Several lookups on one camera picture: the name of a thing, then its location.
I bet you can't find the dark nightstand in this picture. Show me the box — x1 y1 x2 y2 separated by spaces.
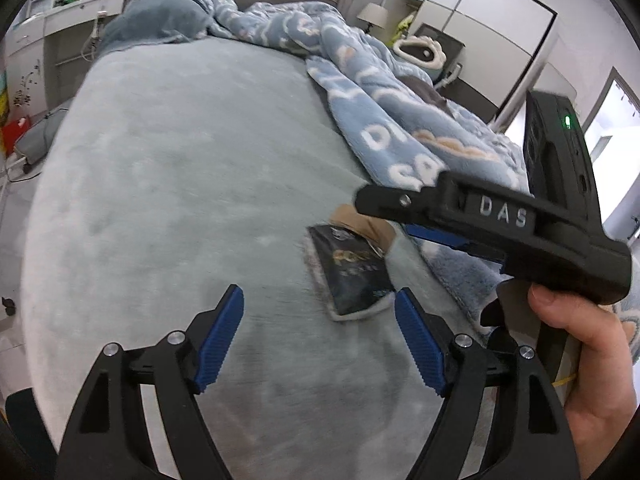
414 22 464 92

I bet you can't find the white dresser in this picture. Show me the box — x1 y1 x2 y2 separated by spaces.
4 0 132 128

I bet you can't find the green toy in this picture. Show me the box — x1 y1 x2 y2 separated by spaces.
391 12 414 44

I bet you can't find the white door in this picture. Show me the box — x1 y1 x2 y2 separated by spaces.
585 67 640 243

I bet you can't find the red box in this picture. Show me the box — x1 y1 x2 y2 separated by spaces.
0 116 32 154

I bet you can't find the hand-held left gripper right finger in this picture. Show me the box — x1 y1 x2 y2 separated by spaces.
394 287 583 480

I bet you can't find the person's right hand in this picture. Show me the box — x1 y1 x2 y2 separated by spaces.
527 282 640 466

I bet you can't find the brown paper scrap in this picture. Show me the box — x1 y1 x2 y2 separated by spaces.
329 204 397 257

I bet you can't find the black snack packet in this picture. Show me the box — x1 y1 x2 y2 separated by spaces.
307 224 396 315

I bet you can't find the blue-grey pillow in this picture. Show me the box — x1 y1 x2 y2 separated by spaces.
97 0 213 57

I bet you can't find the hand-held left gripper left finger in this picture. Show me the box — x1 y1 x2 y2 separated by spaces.
55 284 246 480

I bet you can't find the bedside lamp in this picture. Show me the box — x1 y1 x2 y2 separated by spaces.
356 2 389 37

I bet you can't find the white wardrobe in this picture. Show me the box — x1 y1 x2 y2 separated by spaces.
414 0 559 126

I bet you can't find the blue patterned blanket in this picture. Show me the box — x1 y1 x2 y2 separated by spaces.
154 0 640 361

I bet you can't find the bed with grey sheet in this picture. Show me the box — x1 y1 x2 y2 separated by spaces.
20 35 501 480

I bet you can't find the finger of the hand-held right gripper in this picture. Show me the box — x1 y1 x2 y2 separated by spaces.
355 182 507 274

